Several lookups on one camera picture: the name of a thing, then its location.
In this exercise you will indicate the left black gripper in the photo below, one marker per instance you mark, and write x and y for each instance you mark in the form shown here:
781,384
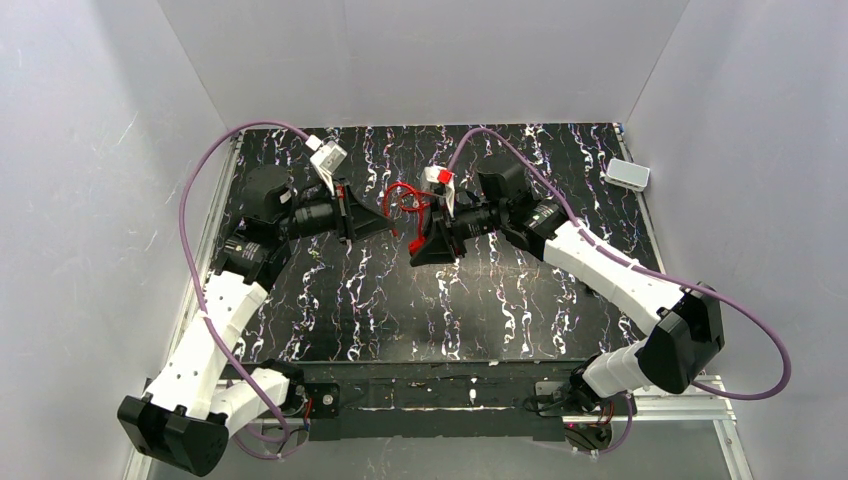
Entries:
342,213

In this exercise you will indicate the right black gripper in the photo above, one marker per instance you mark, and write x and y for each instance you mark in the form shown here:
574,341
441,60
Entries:
448,225

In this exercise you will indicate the red cable lock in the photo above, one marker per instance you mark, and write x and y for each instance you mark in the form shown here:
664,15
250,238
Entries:
410,200

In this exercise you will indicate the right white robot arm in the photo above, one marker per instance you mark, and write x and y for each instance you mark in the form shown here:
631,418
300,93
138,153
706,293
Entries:
683,326

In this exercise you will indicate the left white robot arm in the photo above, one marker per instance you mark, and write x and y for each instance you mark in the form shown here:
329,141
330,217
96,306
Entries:
181,419

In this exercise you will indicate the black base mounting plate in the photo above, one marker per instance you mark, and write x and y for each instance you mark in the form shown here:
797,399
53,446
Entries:
358,400

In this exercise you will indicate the white small box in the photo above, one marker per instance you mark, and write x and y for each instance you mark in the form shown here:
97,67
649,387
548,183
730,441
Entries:
627,175

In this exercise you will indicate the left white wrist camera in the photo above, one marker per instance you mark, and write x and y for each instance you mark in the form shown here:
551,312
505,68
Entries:
327,156

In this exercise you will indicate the aluminium frame rail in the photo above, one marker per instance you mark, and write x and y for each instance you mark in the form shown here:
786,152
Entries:
138,465

